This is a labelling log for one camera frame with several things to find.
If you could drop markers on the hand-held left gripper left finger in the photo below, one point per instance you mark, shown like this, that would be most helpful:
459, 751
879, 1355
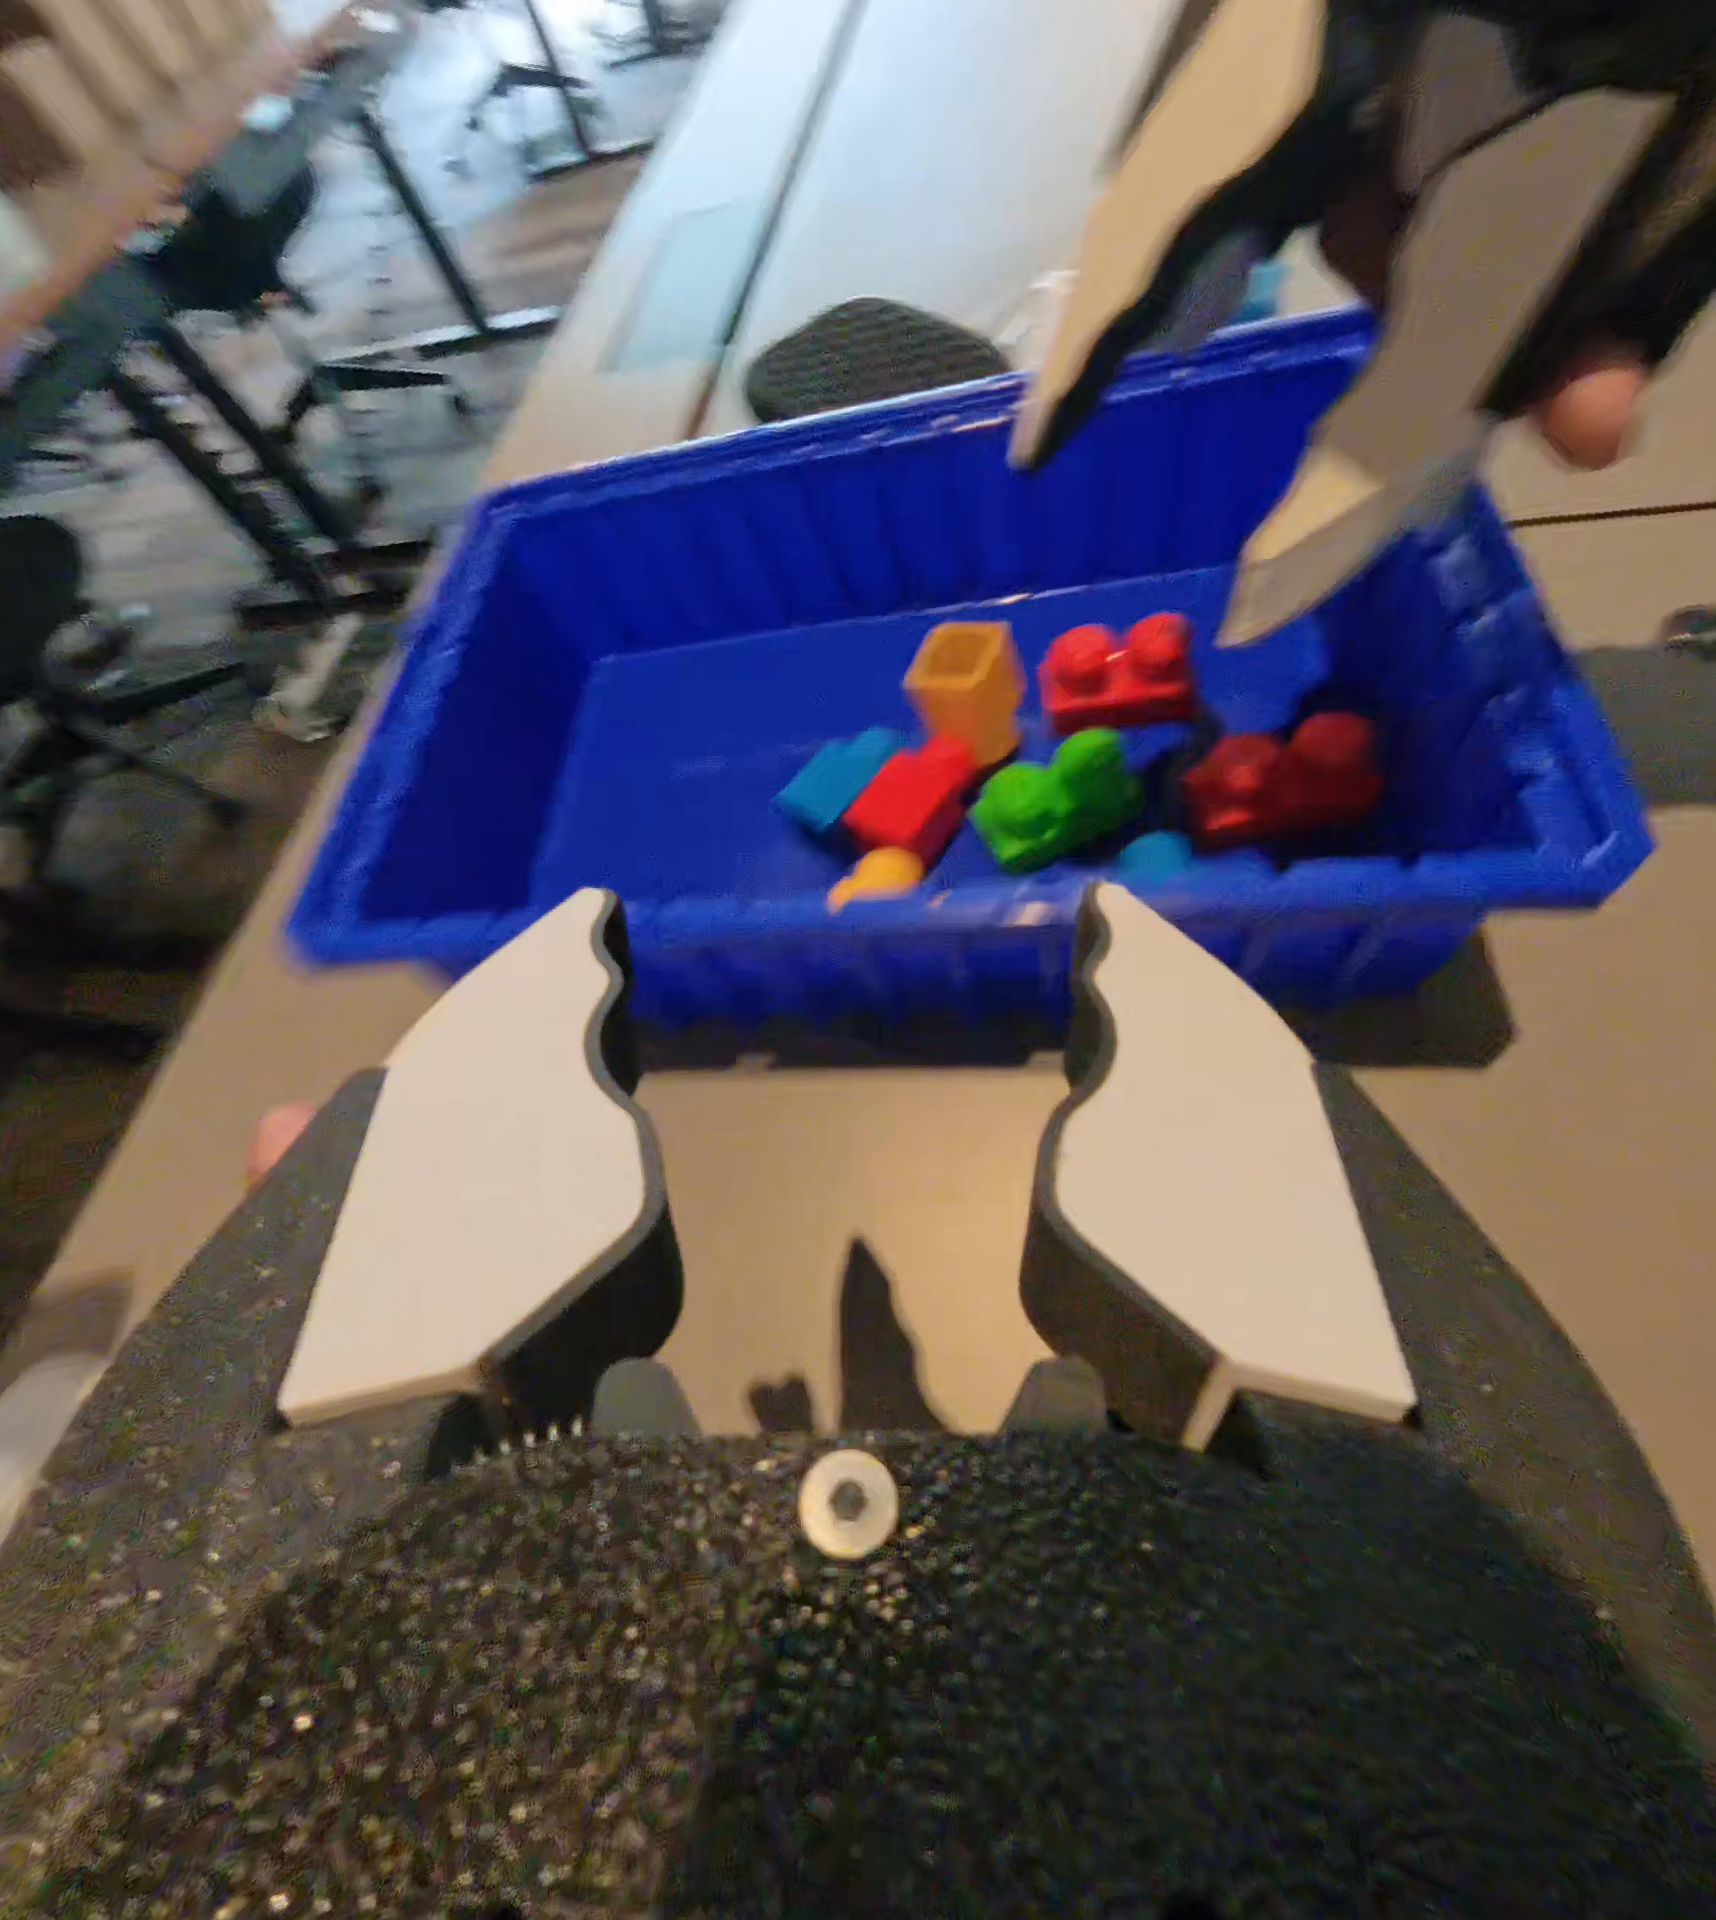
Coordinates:
483, 1171

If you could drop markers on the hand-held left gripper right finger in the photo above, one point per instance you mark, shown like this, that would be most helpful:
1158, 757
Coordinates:
1218, 1185

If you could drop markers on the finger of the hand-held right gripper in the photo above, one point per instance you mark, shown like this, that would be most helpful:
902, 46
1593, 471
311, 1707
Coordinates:
1158, 195
1473, 285

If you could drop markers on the pile of mega blocks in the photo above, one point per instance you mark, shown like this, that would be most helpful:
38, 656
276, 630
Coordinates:
1098, 674

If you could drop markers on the blue plastic bin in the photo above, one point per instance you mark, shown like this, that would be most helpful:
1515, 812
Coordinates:
738, 524

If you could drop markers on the person's right hand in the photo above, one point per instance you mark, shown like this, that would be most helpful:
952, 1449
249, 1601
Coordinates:
1593, 416

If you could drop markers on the person's left hand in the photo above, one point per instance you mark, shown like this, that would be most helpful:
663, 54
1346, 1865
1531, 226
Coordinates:
276, 1142

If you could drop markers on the black mesh office chair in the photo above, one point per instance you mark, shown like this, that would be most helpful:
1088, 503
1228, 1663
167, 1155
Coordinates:
872, 353

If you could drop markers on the small dark metal object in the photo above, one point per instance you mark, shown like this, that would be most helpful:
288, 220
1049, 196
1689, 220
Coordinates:
1712, 630

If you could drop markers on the long wooden desk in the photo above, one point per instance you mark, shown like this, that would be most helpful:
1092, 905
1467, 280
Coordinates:
78, 263

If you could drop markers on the row of cardboard boxes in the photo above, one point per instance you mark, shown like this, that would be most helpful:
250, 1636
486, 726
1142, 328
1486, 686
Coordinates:
123, 45

